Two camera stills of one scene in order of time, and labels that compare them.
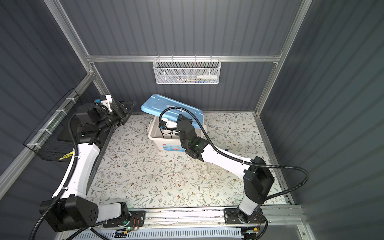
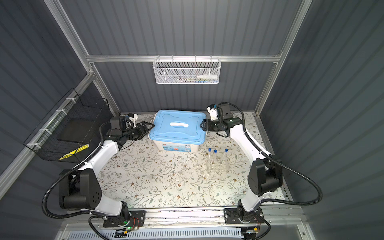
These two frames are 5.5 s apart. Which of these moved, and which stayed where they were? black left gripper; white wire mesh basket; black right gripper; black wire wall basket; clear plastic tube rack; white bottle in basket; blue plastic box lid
Moved: black right gripper; black left gripper; blue plastic box lid
Stayed: white wire mesh basket; clear plastic tube rack; white bottle in basket; black wire wall basket
